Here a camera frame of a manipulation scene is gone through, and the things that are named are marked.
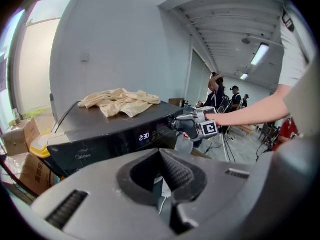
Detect person's light grey t-shirt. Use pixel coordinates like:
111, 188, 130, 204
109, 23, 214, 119
279, 6, 316, 87

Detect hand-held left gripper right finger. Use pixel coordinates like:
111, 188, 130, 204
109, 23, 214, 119
159, 147, 276, 237

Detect grey roller blind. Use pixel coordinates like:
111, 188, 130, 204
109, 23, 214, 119
186, 50, 213, 105

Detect white bag with red handles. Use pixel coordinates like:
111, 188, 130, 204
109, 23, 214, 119
174, 133, 195, 155

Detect person's right forearm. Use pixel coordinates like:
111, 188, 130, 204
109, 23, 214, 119
205, 83, 297, 129

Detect printed brown cardboard box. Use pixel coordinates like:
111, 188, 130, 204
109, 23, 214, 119
4, 152, 57, 196

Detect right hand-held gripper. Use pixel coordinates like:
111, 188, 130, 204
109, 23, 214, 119
172, 105, 221, 143

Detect yellow plastic bin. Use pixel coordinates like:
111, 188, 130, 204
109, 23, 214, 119
29, 131, 55, 159

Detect clear plastic bottle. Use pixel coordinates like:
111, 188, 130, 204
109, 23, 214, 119
11, 108, 21, 126

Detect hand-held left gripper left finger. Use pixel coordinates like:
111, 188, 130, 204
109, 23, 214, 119
31, 147, 176, 237

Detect white power cable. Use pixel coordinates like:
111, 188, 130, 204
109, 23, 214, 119
158, 176, 173, 215

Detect white metal stand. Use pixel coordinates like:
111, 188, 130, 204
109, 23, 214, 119
219, 126, 237, 164

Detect large frosted glass window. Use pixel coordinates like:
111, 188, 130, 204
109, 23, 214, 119
0, 0, 73, 125

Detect cream crumpled garment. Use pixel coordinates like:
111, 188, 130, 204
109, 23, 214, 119
77, 87, 162, 119

